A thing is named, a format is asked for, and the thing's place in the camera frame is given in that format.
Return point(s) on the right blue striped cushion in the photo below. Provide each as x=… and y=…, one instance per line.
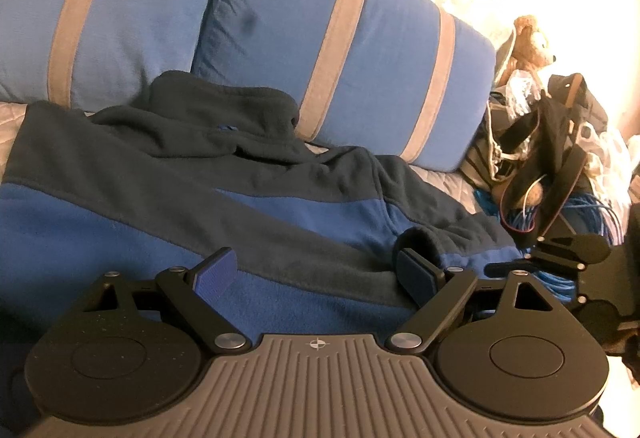
x=398, y=77

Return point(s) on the brown teddy bear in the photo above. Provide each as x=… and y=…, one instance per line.
x=530, y=51

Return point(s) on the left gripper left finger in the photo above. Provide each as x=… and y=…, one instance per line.
x=187, y=297

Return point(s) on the striped knit garment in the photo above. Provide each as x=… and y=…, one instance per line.
x=484, y=165

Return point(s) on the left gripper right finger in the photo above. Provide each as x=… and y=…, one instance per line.
x=441, y=296

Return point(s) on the left blue striped cushion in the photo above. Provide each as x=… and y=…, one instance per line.
x=91, y=54

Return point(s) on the grey quilted bed cover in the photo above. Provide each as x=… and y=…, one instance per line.
x=451, y=183

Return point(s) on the blue and navy fleece jacket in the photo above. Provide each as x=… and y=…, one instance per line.
x=94, y=207

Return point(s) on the clear plastic wrapped bundle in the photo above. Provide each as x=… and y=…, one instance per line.
x=512, y=116

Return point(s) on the blue striped cushion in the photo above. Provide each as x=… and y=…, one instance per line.
x=91, y=54
x=398, y=77

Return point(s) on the black bag with straps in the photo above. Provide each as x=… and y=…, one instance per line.
x=533, y=195

